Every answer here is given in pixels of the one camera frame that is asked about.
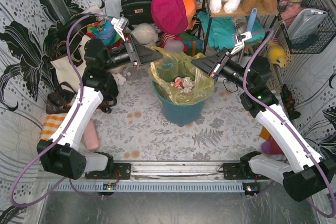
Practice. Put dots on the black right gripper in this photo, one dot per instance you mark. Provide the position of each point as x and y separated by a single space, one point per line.
219 63

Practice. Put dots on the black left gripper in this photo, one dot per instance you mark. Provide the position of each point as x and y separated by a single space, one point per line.
133 52

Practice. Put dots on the yellow-green trash bag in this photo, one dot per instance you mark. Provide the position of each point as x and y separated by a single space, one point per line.
174 65

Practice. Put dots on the teal plastic trash bin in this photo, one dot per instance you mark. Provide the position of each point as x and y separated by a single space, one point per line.
180 115

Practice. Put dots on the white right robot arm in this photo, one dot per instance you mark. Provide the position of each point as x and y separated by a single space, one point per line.
307 172

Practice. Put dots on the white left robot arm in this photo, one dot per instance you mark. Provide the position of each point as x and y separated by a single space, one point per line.
59 155

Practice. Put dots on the crumpled white paper trash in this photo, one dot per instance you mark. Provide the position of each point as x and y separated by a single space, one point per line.
185 84

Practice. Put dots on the colourful striped bag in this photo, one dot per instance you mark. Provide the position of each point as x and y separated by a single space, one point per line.
103 30

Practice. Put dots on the magenta fabric bag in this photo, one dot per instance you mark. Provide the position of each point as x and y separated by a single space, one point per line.
169 16

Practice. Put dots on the dark brown leather bag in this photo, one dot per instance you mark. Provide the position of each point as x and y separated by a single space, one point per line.
60 100

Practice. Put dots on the white plush lamb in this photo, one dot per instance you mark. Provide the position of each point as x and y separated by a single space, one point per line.
145 34

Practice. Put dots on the rainbow striped box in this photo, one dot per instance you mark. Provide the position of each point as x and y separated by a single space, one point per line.
192 44

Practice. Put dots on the pink striped plush doll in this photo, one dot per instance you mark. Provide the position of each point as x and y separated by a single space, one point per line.
173 44

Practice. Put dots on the teal folded cloth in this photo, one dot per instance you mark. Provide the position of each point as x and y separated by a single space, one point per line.
222 30

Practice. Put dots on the black leather handbag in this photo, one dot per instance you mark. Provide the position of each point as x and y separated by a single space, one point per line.
136 12

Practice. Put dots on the black metal shelf rack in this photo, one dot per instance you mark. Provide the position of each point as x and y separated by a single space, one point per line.
238 12

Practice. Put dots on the yellow plush duck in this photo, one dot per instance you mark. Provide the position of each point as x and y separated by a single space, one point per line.
275 53

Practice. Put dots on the orange plush toy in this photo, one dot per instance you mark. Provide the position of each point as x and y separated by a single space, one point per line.
190 7

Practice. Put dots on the black orange toy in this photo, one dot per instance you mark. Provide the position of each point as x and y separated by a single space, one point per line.
289 103

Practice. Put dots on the pink rolled towel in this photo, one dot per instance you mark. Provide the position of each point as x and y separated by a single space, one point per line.
90 137

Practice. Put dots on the silver foil pouch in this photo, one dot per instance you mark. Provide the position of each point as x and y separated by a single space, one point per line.
305 23

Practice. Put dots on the orange white checked cloth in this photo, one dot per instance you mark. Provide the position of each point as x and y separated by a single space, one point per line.
51 124

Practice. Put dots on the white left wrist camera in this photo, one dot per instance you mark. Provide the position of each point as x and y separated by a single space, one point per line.
119 26

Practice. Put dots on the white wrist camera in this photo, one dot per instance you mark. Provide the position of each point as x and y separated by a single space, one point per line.
119 26
239 41

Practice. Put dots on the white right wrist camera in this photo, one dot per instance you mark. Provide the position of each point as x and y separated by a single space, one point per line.
239 41

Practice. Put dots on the blue handled mop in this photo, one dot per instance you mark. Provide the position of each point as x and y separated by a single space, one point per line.
249 27

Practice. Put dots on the black wire basket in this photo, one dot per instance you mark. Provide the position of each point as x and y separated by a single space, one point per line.
316 42

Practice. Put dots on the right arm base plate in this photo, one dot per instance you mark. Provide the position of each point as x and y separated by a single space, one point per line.
240 171

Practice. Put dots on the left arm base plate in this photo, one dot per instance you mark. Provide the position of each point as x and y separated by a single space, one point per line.
121 171

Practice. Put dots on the aluminium mounting rail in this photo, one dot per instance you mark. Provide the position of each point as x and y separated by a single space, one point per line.
139 170

